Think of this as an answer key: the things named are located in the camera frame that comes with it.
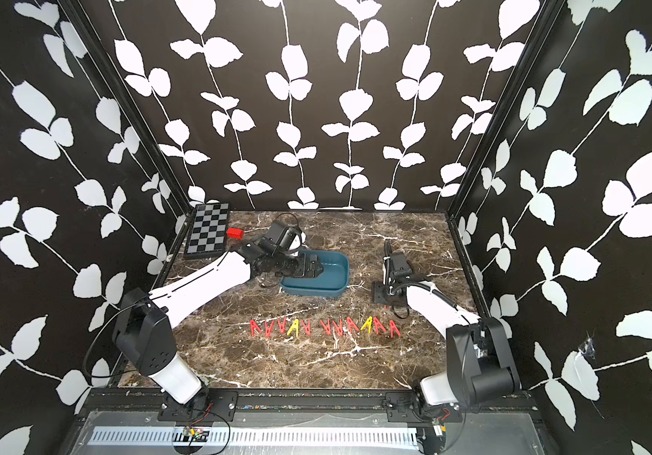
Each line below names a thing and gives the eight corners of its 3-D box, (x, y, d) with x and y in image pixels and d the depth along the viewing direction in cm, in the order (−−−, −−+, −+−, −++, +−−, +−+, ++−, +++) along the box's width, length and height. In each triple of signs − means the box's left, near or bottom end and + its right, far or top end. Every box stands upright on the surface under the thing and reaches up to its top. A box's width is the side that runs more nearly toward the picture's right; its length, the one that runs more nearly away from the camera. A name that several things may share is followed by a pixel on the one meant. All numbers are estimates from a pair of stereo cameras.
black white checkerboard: (187, 260, 107) (183, 255, 104) (198, 210, 124) (195, 204, 121) (224, 256, 108) (221, 250, 105) (230, 207, 126) (228, 201, 123)
